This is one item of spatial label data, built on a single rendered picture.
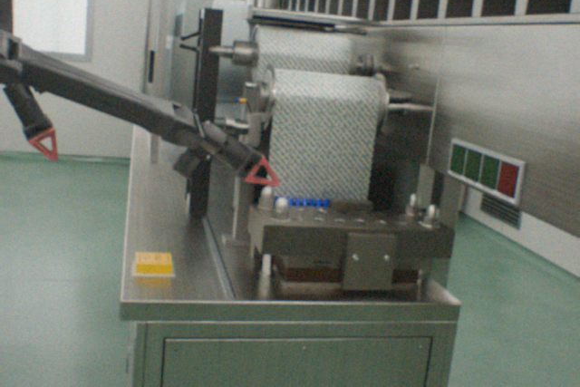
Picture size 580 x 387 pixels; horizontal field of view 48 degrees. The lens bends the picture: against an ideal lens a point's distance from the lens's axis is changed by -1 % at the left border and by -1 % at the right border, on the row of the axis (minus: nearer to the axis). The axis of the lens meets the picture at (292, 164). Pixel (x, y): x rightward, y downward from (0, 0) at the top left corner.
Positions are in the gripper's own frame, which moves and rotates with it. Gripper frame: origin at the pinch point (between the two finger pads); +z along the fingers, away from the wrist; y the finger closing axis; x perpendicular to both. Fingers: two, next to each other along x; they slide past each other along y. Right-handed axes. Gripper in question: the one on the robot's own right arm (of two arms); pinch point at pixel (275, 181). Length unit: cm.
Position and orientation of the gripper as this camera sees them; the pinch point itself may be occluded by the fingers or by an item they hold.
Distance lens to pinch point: 142.5
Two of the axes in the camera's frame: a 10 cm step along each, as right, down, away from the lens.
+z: 7.9, 5.4, 2.9
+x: 5.7, -8.2, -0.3
